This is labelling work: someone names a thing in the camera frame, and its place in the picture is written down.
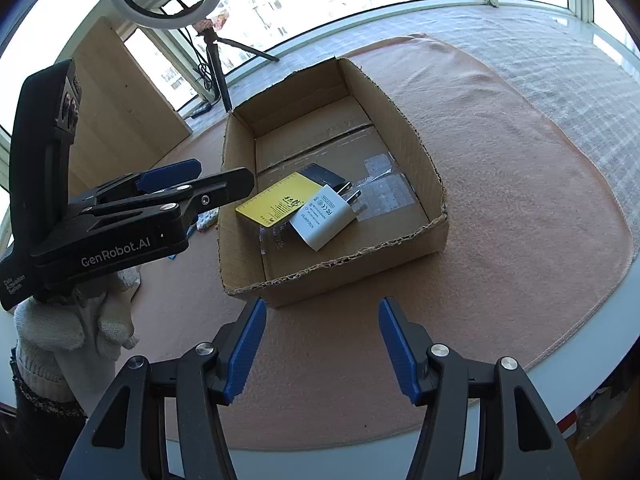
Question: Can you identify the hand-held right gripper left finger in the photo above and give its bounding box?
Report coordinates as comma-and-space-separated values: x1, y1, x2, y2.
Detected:
60, 297, 268, 480

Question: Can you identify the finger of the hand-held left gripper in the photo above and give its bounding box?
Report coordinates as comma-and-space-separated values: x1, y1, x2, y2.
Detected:
65, 158, 203, 211
35, 167, 256, 256

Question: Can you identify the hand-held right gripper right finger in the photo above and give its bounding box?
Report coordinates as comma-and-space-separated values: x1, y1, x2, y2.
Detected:
377, 297, 571, 480

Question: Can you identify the cardboard box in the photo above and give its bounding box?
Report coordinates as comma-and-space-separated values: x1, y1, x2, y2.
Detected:
218, 57, 449, 309

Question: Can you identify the person's left forearm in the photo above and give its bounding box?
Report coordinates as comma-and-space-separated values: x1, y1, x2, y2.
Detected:
10, 360, 91, 480

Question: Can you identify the person's left hand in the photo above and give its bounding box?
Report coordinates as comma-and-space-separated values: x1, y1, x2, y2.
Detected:
12, 267, 143, 402

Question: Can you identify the yellow card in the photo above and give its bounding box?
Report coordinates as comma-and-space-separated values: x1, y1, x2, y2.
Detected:
235, 172, 323, 228

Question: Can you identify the light wooden board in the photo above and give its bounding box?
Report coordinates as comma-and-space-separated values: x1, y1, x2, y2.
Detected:
65, 16, 193, 196

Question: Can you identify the black flat object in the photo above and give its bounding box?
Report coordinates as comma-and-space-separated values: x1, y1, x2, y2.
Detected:
300, 162, 351, 192

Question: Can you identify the white charger plug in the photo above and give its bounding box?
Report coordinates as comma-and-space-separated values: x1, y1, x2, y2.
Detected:
289, 184, 362, 252

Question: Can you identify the clear plastic bag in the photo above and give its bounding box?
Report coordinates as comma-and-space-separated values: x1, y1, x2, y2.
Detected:
357, 152, 416, 221

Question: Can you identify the pink felt mat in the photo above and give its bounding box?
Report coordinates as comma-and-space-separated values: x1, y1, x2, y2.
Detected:
135, 34, 636, 451

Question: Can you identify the plaid blanket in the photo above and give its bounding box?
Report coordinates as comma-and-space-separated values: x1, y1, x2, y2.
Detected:
270, 2, 640, 151

